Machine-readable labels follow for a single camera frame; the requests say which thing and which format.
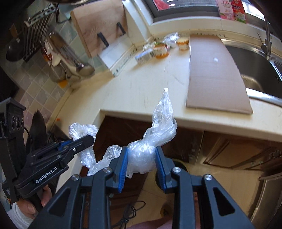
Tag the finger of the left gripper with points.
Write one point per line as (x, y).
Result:
(76, 146)

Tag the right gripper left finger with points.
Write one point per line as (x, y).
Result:
(119, 168)

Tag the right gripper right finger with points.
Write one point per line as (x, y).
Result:
(164, 166)

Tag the clear plastic bag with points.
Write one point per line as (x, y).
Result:
(141, 156)

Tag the small green white carton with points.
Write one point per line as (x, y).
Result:
(144, 57)

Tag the clear plastic food container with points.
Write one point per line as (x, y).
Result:
(170, 40)

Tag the white tissue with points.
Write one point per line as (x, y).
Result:
(149, 46)

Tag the steel kitchen faucet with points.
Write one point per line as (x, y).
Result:
(266, 44)

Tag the person's left hand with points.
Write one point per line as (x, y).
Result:
(29, 207)

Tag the steel strainer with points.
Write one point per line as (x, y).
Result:
(57, 73)

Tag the steel ladle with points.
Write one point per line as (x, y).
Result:
(82, 69)

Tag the brown cardboard sheet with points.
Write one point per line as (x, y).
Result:
(214, 80)

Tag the wooden cutting board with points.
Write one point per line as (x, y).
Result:
(99, 24)

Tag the stainless steel sink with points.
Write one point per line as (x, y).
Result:
(261, 74)

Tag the red cloth outside window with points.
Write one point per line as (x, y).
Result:
(161, 5)

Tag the pink detergent pouch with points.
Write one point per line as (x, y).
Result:
(225, 9)

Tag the black wall utensil rack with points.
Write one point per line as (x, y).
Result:
(34, 30)

